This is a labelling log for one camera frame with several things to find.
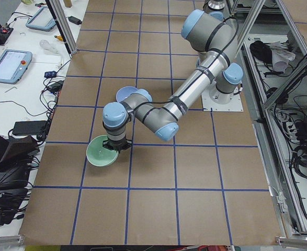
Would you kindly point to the aluminium frame post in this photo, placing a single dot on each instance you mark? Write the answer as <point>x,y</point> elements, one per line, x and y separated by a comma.
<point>58,15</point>

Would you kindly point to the blue bowl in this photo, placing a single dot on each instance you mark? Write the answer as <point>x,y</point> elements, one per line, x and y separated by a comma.
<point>124,93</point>

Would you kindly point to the blue black small device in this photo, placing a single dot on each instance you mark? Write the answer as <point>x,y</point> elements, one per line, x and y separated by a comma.
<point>50,74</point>

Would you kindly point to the green bowl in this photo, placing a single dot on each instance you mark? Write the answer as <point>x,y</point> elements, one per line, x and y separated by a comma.
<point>98,155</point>

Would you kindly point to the near teach pendant tablet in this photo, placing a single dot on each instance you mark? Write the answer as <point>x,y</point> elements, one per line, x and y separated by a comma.
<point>13,64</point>

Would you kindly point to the small black charger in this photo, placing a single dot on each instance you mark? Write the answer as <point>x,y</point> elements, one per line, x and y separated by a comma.
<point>74,20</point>

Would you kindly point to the black power adapter brick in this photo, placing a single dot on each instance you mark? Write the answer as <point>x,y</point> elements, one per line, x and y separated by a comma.
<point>22,128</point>

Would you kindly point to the clear plastic bottle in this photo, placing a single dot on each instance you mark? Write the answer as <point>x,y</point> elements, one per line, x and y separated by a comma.
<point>48,47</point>

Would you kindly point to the white power strip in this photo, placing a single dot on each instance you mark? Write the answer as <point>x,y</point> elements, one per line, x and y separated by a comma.
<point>290,130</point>

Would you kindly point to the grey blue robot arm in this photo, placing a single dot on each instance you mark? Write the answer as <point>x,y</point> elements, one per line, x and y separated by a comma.
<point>205,33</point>

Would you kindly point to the crumpled white cloth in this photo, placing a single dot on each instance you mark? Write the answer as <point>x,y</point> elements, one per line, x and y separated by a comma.
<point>280,57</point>

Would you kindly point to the aluminium diagonal frame beam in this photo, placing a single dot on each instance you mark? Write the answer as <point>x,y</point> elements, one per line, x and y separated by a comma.
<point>299,73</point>

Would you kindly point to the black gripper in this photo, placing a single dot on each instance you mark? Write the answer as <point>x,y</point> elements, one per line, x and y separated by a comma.
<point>115,146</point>

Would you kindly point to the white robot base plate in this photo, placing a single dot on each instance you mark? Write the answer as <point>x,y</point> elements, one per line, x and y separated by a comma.
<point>213,100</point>

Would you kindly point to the far teach pendant tablet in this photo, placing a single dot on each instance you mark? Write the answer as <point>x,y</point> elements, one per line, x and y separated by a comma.
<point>41,20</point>

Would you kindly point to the teach pendant tablet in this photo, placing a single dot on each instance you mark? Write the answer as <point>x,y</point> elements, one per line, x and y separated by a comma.
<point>41,20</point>
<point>13,64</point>

